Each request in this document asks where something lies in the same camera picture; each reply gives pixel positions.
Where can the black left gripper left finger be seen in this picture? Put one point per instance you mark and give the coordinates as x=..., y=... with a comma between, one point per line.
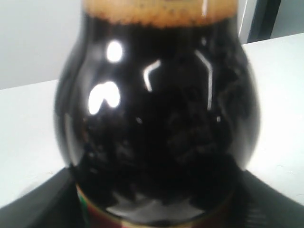
x=54, y=204

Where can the soy sauce bottle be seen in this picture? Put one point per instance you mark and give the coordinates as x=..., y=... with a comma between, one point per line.
x=156, y=113

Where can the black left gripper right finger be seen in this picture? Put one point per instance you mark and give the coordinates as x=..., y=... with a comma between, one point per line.
x=257, y=205

